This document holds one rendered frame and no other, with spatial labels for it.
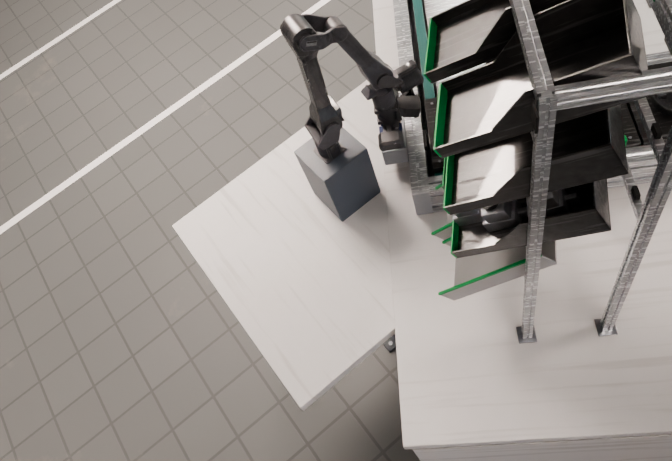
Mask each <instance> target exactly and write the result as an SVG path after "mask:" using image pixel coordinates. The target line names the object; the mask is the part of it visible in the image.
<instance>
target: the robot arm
mask: <svg viewBox="0 0 672 461"><path fill-rule="evenodd" d="M280 30H281V33H282V35H283V37H284V38H285V40H286V42H287V43H288V45H289V46H290V48H291V49H292V51H293V53H294V54H295V56H296V58H297V61H298V64H299V67H300V70H301V73H302V76H303V79H304V82H305V85H306V88H307V91H308V94H309V97H310V101H311V103H310V106H309V111H310V116H309V118H308V120H307V121H306V123H305V125H304V126H305V127H306V129H307V130H308V132H309V133H310V135H311V136H312V138H313V141H314V143H315V145H316V147H315V148H314V149H313V151H314V152H315V153H316V154H317V155H318V156H319V157H320V158H321V159H322V160H323V161H324V162H325V163H326V164H328V163H330V162H331V161H332V160H334V159H335V158H336V157H338V156H339V155H340V154H341V153H343V152H344V151H345V150H346V147H345V146H344V145H343V144H341V143H340V142H339V136H340V129H341V128H342V126H343V122H342V121H345V120H344V118H343V117H342V111H341V108H340V107H339V105H338V104H337V103H336V101H335V100H334V99H333V97H332V96H331V95H328V93H327V90H326V86H325V83H324V79H323V76H322V73H321V69H320V66H319V62H318V58H317V55H318V52H319V50H323V49H325V48H326V47H328V46H329V45H331V44H332V43H338V44H339V45H340V46H341V48H342V49H343V50H344V51H345V52H346V53H347V54H348V55H349V56H350V57H351V58H352V59H353V60H354V61H355V62H356V64H357V67H358V68H359V70H360V72H361V73H362V75H363V76H364V77H365V78H366V79H367V81H368V82H369V83H370V84H369V85H366V86H365V87H364V88H363V89H362V90H361V93H362V94H363V95H364V97H365V98H366V99H367V100H370V99H372V101H373V105H374V113H375V115H377V123H378V125H381V126H380V127H379V135H378V142H379V148H380V150H381V151H387V150H393V149H399V148H403V147H404V139H403V133H402V123H399V121H401V120H402V117H414V118H417V117H419V114H420V110H421V103H420V98H419V97H418V95H417V94H416V95H415V93H414V90H413V88H414V87H416V86H417V85H419V84H421V83H423V81H424V79H423V76H422V75H421V72H420V70H419V69H418V67H417V64H416V63H415V62H414V60H410V61H408V62H407V63H406V64H404V65H402V66H401V67H399V68H397V69H395V70H393V69H392V68H391V67H390V66H389V65H388V64H386V63H384V62H383V60H382V59H381V58H380V57H379V56H377V55H376V54H374V53H373V52H370V51H368V50H366V48H364V47H363V46H362V44H361V43H360V42H359V41H358V40H357V39H356V38H355V37H354V36H353V35H352V33H351V32H350V31H349V30H348V28H347V26H346V25H345V24H344V23H343V22H342V21H341V20H340V18H338V17H337V16H333V15H331V16H320V15H314V14H291V15H289V16H288V17H286V18H285V19H284V20H283V22H282V24H281V25H280ZM317 32H325V33H320V34H317ZM399 91H400V92H401V93H402V95H400V97H399V93H398V92H399Z"/></svg>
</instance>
